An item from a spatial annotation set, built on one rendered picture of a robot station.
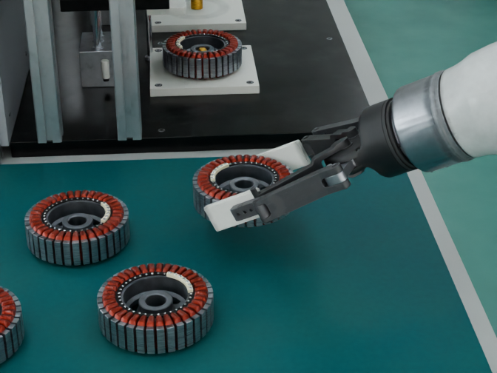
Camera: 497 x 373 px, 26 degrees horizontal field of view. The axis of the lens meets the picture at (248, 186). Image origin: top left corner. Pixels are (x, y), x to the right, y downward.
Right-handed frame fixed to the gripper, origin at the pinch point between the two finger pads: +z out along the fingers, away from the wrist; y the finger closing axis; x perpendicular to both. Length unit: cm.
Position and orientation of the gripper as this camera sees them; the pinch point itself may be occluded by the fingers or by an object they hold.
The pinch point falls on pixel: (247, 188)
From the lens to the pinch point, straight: 117.5
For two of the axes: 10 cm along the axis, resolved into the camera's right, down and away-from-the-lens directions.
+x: -4.7, -8.5, -2.5
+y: 4.0, -4.5, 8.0
